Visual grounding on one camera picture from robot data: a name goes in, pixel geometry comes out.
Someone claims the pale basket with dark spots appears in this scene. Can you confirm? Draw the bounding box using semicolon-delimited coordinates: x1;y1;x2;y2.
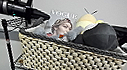
11;25;127;70

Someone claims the dark grey round plush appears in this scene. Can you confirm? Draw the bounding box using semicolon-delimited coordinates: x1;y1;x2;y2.
65;16;123;53

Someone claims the fashion magazine with face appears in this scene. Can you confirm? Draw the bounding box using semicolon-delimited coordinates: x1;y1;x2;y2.
43;7;81;43

